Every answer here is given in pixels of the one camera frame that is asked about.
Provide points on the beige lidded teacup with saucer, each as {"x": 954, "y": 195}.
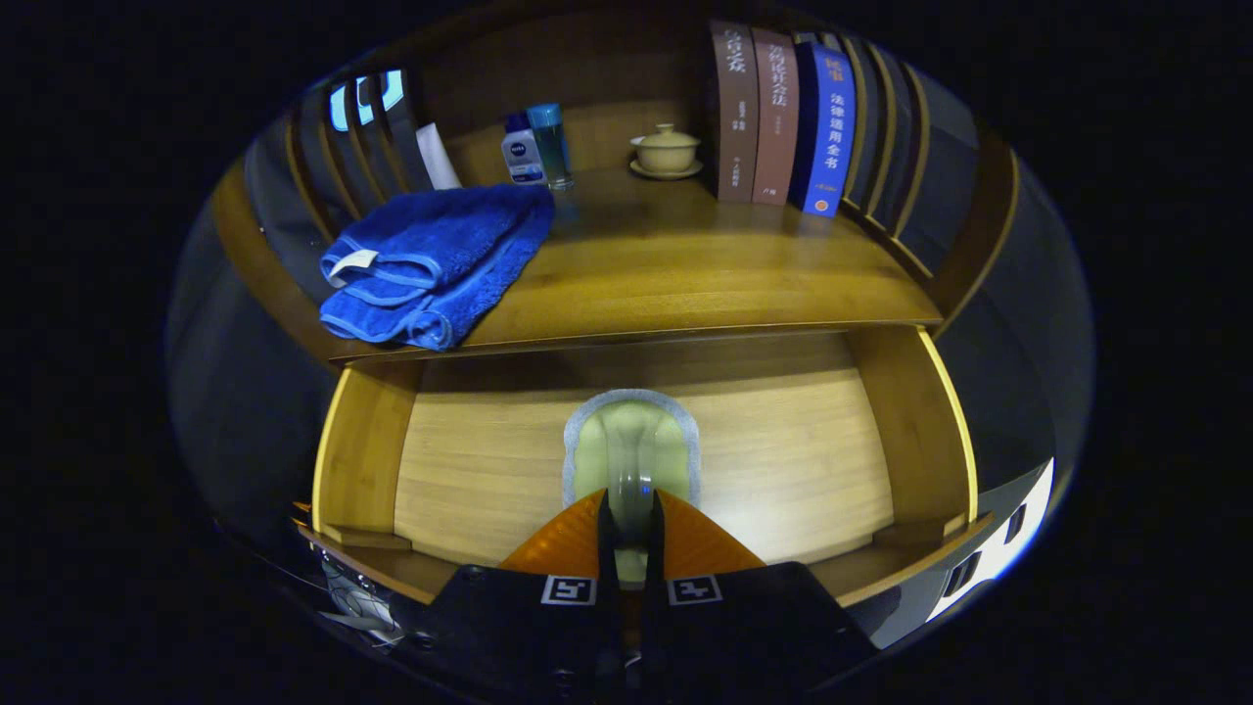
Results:
{"x": 666, "y": 152}

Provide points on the white upright card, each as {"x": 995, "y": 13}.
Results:
{"x": 438, "y": 157}

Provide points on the blue book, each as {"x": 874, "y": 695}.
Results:
{"x": 830, "y": 137}

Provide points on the wooden countertop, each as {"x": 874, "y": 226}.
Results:
{"x": 666, "y": 264}

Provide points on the wooden cabinet with slatted shelf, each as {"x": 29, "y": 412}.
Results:
{"x": 607, "y": 127}

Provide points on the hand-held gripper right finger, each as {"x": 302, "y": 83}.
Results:
{"x": 754, "y": 636}

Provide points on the reddish brown book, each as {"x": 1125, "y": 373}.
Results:
{"x": 775, "y": 117}

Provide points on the blue folded towel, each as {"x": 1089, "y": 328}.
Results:
{"x": 440, "y": 255}

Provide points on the teal clear bottle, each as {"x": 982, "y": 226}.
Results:
{"x": 553, "y": 147}

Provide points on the white bottle with blue cap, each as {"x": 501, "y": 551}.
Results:
{"x": 521, "y": 157}

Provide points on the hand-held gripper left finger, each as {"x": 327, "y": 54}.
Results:
{"x": 509, "y": 636}

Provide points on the wooden drawer with black knob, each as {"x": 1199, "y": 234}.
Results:
{"x": 470, "y": 470}

